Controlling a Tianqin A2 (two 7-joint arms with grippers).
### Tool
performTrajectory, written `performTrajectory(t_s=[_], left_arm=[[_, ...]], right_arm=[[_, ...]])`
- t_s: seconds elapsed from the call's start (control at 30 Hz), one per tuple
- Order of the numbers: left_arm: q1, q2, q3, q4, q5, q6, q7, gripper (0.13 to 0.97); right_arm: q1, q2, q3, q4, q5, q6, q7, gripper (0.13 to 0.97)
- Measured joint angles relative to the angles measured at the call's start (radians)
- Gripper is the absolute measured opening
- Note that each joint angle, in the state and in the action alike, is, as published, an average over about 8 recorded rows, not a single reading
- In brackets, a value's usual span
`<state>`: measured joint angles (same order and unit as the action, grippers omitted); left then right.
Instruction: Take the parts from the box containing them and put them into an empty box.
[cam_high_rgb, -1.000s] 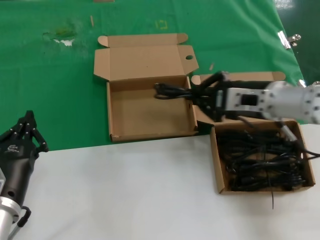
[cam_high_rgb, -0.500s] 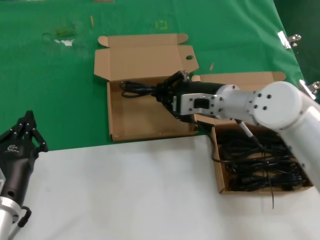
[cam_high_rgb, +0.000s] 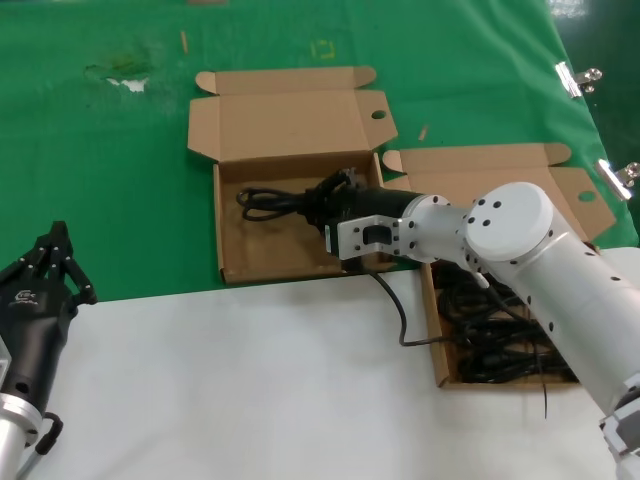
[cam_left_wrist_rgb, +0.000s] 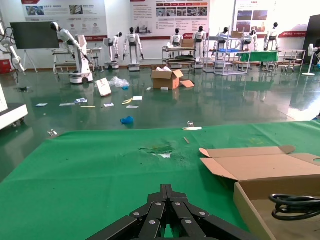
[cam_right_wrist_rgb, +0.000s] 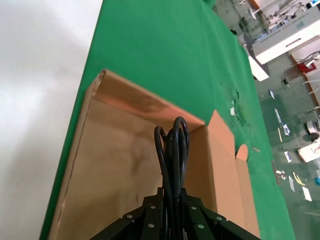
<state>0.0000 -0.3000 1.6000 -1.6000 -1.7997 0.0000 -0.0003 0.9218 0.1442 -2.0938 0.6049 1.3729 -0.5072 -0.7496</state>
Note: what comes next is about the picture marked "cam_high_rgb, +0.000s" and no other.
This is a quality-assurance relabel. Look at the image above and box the silver binder clip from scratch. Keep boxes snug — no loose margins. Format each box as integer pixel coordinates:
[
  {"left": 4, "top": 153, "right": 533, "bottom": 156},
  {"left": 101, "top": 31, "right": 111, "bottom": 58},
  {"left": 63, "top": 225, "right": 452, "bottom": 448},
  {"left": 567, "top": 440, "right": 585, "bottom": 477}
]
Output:
[
  {"left": 593, "top": 159, "right": 640, "bottom": 202},
  {"left": 554, "top": 61, "right": 604, "bottom": 99}
]

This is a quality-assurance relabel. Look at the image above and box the black power cable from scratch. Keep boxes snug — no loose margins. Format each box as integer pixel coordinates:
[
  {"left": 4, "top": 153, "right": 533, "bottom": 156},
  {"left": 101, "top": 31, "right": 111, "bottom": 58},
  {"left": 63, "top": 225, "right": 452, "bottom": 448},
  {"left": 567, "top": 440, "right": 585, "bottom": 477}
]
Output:
[{"left": 235, "top": 172, "right": 346, "bottom": 226}]

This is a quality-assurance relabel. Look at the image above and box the cable with silver connector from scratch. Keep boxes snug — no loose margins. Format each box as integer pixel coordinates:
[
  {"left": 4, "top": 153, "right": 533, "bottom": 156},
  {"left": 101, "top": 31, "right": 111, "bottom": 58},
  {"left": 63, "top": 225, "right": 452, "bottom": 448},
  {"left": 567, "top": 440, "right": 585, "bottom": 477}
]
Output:
[{"left": 472, "top": 267, "right": 531, "bottom": 326}]

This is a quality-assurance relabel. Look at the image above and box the open brown cardboard box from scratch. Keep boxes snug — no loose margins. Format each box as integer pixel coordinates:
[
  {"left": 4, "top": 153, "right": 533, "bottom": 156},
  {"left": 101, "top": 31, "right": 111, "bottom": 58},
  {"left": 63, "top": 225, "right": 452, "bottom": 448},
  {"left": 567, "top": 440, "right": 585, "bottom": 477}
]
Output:
[
  {"left": 187, "top": 66, "right": 399, "bottom": 286},
  {"left": 382, "top": 142, "right": 617, "bottom": 389}
]

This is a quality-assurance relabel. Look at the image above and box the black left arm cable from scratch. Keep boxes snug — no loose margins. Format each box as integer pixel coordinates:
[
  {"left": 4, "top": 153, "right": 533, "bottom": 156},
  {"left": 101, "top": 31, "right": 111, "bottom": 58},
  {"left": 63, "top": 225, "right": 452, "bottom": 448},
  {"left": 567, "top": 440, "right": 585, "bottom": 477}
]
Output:
[{"left": 14, "top": 409, "right": 65, "bottom": 480}]

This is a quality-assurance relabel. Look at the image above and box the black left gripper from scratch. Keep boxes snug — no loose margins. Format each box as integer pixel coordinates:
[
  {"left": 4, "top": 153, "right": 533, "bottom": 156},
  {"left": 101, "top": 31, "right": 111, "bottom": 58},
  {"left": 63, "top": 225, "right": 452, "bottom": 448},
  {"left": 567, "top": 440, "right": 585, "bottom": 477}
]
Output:
[{"left": 0, "top": 219, "right": 98, "bottom": 402}]

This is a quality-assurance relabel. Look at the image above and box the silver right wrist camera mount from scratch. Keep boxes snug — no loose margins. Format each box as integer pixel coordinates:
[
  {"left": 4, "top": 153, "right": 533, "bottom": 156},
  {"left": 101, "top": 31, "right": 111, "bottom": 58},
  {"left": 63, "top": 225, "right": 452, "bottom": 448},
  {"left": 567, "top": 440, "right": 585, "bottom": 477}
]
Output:
[{"left": 323, "top": 213, "right": 401, "bottom": 274}]

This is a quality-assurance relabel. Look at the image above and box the green table cloth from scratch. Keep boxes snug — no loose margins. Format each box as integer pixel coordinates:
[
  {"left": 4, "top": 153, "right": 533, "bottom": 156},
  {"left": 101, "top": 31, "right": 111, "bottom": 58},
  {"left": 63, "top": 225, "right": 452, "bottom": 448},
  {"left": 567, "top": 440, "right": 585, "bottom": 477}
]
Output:
[{"left": 0, "top": 0, "right": 634, "bottom": 307}]

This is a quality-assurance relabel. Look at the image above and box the heap of black power cables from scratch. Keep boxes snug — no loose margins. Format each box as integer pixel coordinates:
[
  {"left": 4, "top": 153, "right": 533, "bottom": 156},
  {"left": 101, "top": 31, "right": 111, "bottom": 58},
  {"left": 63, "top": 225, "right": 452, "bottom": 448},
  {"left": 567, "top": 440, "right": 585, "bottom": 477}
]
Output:
[{"left": 432, "top": 259, "right": 581, "bottom": 385}]

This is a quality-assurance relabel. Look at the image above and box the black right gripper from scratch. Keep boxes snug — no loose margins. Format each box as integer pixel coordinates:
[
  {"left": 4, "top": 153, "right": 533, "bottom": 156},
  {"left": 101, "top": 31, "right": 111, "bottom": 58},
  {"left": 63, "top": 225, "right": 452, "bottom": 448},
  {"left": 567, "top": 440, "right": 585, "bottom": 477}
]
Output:
[{"left": 307, "top": 166, "right": 419, "bottom": 229}]

